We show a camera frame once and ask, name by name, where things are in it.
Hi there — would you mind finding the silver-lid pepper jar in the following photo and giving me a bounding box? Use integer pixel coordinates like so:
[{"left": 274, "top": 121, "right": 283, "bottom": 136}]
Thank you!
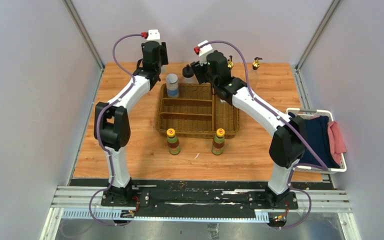
[{"left": 166, "top": 73, "right": 179, "bottom": 98}]

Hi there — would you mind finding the woven wicker divided basket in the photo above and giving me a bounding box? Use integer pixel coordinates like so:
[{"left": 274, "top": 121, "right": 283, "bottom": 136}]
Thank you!
[{"left": 154, "top": 83, "right": 240, "bottom": 139}]

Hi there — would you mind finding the green sauce bottle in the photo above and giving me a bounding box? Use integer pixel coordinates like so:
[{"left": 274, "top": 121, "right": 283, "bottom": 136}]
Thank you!
[
  {"left": 211, "top": 128, "right": 226, "bottom": 156},
  {"left": 166, "top": 128, "right": 181, "bottom": 155}
]

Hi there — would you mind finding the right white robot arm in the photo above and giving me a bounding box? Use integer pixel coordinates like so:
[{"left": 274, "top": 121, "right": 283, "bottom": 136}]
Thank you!
[{"left": 191, "top": 47, "right": 307, "bottom": 209}]

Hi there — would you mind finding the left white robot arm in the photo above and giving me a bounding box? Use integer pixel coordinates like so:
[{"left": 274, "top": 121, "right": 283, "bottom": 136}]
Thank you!
[{"left": 94, "top": 40, "right": 169, "bottom": 207}]

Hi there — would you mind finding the white plastic perforated basket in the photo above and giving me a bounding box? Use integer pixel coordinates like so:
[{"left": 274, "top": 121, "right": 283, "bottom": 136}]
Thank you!
[{"left": 286, "top": 107, "right": 347, "bottom": 174}]

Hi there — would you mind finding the dark blue cloth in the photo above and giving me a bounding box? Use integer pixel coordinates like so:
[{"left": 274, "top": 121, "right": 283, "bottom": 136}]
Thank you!
[{"left": 305, "top": 115, "right": 340, "bottom": 169}]

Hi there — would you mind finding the pink cloth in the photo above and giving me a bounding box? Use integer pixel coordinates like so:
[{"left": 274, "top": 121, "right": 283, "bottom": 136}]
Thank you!
[{"left": 327, "top": 121, "right": 347, "bottom": 161}]

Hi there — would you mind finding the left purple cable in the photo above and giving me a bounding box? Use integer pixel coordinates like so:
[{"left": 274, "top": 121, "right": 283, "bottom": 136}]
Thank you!
[{"left": 88, "top": 32, "right": 147, "bottom": 227}]

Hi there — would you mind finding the purple cable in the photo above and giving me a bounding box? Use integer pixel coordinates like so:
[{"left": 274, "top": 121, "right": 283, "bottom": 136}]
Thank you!
[
  {"left": 194, "top": 40, "right": 329, "bottom": 230},
  {"left": 88, "top": 32, "right": 147, "bottom": 227}
]

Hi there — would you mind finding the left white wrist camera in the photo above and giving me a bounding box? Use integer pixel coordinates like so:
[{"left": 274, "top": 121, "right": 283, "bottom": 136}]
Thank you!
[{"left": 141, "top": 29, "right": 161, "bottom": 44}]

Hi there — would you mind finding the left aluminium frame post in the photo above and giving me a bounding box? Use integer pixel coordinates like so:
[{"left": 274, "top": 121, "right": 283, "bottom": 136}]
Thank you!
[{"left": 62, "top": 0, "right": 105, "bottom": 71}]

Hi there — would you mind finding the aluminium frame post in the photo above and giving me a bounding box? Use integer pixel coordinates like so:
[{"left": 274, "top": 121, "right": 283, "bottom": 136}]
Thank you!
[
  {"left": 62, "top": 0, "right": 105, "bottom": 71},
  {"left": 295, "top": 0, "right": 342, "bottom": 72}
]

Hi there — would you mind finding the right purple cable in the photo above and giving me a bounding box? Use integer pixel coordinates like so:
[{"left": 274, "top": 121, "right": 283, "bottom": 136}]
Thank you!
[{"left": 194, "top": 40, "right": 329, "bottom": 230}]

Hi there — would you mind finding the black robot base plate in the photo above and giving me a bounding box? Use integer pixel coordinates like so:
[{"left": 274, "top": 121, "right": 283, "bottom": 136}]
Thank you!
[{"left": 101, "top": 179, "right": 299, "bottom": 219}]

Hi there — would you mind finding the right aluminium frame post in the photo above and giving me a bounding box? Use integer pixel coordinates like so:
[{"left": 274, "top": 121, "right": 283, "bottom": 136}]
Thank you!
[{"left": 295, "top": 0, "right": 342, "bottom": 72}]

